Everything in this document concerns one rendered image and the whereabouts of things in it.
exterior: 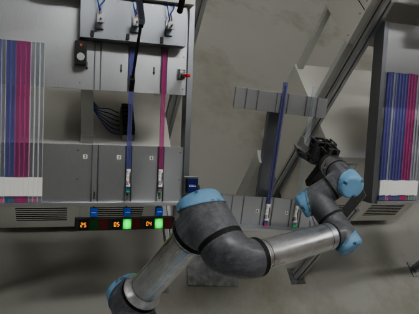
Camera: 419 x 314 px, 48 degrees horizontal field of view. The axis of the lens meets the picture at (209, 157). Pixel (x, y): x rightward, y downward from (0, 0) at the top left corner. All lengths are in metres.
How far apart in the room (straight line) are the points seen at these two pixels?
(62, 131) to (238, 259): 1.07
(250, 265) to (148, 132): 1.02
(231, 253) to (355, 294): 1.62
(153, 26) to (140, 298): 0.85
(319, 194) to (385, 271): 1.47
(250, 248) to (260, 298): 1.31
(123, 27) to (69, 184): 0.54
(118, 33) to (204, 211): 0.71
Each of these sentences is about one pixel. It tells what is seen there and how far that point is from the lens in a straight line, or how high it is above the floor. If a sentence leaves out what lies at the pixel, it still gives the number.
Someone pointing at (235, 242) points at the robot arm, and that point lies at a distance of 1.09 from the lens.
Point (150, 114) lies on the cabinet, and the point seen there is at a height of 0.62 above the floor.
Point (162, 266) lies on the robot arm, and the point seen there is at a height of 0.95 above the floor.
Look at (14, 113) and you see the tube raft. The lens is 1.60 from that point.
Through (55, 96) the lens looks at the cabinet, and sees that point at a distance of 2.08.
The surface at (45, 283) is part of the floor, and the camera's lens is 2.27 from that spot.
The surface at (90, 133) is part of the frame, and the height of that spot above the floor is 0.66.
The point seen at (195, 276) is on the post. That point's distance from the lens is 2.34.
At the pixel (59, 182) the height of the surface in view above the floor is 0.76.
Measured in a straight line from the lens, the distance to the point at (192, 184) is 1.62.
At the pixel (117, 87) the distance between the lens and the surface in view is 1.61.
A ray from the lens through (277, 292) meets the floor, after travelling 2.45.
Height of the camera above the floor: 2.06
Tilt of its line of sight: 47 degrees down
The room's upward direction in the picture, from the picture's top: 21 degrees clockwise
